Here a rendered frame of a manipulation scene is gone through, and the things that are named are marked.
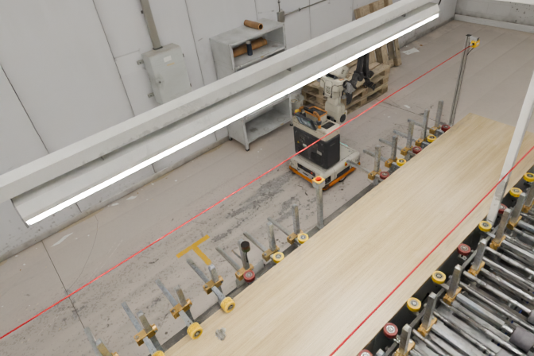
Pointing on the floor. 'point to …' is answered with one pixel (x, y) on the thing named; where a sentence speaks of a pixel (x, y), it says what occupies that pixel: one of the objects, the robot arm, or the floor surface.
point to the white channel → (74, 154)
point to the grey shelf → (272, 117)
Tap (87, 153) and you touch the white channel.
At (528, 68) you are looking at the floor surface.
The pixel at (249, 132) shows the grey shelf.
